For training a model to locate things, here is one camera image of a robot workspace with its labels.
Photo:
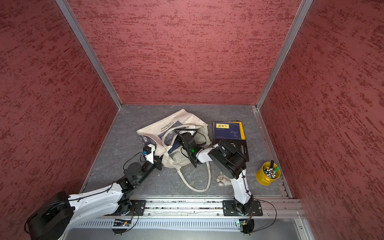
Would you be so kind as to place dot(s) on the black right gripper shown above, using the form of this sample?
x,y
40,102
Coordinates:
x,y
182,135

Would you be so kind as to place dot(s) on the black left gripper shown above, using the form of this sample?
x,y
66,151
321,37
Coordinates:
x,y
157,162

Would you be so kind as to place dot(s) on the beige canvas tote bag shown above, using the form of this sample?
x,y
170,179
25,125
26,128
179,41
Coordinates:
x,y
161,134

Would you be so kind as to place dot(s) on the black book yellow characters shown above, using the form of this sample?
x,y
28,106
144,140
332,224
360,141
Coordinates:
x,y
241,146

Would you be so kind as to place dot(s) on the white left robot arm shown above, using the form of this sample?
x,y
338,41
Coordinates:
x,y
63,212

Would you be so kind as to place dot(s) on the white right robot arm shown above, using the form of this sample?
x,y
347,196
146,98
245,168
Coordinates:
x,y
228,159

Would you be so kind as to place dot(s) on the blue Prince book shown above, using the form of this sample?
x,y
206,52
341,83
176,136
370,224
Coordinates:
x,y
174,147

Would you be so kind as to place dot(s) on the crumpled white cloth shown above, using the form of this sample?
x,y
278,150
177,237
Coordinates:
x,y
223,181

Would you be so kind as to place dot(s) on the left circuit board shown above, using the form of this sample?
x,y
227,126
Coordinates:
x,y
121,223

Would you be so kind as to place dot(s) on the circuit board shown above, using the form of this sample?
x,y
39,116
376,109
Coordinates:
x,y
246,226
121,223

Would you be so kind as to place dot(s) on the yellow pen cup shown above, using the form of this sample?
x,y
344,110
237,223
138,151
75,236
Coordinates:
x,y
268,173

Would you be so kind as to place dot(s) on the right circuit board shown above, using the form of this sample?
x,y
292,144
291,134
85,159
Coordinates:
x,y
246,226

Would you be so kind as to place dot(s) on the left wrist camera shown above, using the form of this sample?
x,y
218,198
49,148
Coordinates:
x,y
148,153

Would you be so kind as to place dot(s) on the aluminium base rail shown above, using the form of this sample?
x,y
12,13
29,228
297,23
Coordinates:
x,y
202,218

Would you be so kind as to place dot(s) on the right aluminium corner post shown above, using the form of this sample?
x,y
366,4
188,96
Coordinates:
x,y
291,35

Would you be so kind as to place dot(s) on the aluminium corner post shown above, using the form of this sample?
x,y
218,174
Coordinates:
x,y
81,36
291,35

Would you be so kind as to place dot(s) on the left aluminium corner post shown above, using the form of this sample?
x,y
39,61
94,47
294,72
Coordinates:
x,y
81,36

